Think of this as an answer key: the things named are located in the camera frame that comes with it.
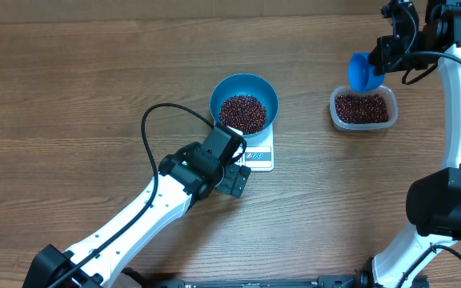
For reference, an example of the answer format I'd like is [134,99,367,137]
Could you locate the red beans in bowl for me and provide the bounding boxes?
[218,94,267,134]

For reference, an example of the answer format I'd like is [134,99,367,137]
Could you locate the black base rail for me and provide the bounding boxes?
[142,274,374,288]

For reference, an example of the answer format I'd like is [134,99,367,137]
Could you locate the clear plastic food container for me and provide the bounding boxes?
[329,85,399,132]

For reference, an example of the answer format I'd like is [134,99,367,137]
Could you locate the red adzuki beans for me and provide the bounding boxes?
[335,94,390,124]

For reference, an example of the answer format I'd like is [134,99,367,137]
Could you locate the teal plastic bowl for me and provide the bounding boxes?
[210,74,279,130]

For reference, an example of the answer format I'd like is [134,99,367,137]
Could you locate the white digital kitchen scale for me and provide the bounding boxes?
[233,124,275,172]

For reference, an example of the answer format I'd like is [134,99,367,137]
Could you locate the blue plastic measuring scoop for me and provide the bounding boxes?
[347,52,385,92]

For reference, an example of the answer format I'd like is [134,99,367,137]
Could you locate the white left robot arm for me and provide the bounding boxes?
[23,123,250,287]

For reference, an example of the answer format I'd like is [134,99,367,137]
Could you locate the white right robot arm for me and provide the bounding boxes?
[361,0,461,287]

